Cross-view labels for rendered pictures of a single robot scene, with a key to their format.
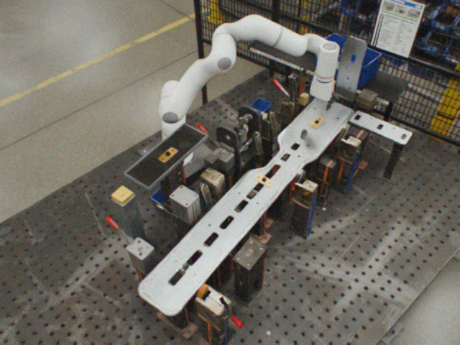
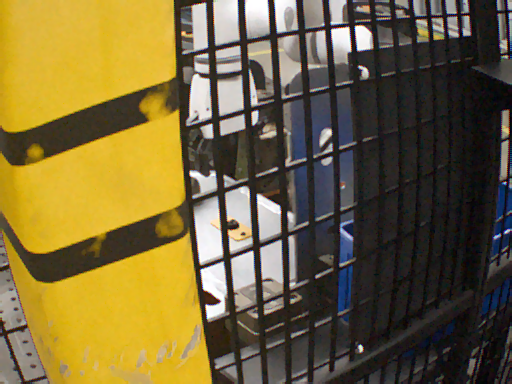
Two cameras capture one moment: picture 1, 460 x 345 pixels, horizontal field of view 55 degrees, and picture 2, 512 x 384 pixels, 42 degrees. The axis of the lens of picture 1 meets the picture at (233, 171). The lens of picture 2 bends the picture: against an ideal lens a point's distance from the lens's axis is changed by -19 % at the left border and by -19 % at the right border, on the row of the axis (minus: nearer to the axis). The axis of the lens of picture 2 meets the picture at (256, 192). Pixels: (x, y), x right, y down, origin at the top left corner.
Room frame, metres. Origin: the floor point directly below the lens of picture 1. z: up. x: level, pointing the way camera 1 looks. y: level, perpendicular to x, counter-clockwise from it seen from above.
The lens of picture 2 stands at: (2.04, -1.49, 1.61)
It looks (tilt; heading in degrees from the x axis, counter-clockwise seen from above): 26 degrees down; 109
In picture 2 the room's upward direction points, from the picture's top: 4 degrees counter-clockwise
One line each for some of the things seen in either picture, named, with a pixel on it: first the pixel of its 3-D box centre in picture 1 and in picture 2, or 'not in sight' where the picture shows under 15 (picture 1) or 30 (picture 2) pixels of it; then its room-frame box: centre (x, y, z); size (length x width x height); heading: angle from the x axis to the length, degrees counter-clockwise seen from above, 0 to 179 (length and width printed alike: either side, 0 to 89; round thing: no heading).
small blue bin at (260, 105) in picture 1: (260, 111); not in sight; (2.02, -0.17, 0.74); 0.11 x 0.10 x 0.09; 142
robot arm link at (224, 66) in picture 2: (324, 74); (222, 60); (1.63, -0.42, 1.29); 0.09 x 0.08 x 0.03; 52
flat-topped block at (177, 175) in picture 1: (174, 190); not in sight; (1.28, 0.27, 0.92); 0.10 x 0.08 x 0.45; 142
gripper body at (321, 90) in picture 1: (323, 85); (223, 96); (1.62, -0.42, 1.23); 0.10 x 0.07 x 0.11; 52
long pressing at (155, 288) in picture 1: (262, 185); (110, 149); (1.23, -0.13, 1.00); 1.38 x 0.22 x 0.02; 142
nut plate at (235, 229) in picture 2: (317, 121); (232, 225); (1.62, -0.42, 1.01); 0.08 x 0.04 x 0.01; 142
